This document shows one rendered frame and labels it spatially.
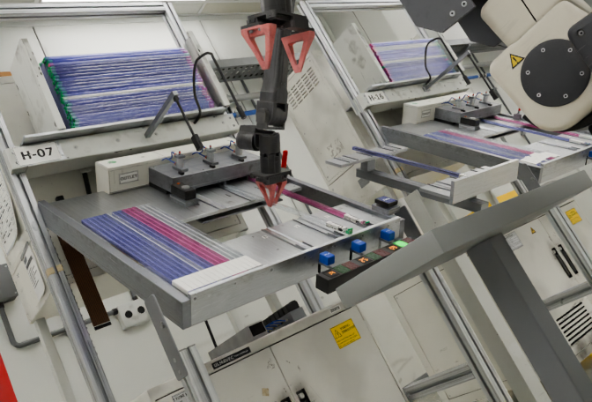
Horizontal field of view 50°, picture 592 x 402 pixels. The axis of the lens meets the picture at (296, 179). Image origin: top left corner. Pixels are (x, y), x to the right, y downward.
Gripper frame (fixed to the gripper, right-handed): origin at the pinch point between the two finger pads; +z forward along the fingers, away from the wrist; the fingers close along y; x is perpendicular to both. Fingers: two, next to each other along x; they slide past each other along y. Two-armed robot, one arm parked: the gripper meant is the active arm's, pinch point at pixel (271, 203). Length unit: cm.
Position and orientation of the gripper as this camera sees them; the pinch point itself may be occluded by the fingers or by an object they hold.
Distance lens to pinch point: 176.4
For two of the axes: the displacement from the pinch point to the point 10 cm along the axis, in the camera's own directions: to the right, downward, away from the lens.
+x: 6.8, 1.7, -7.1
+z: 0.3, 9.7, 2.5
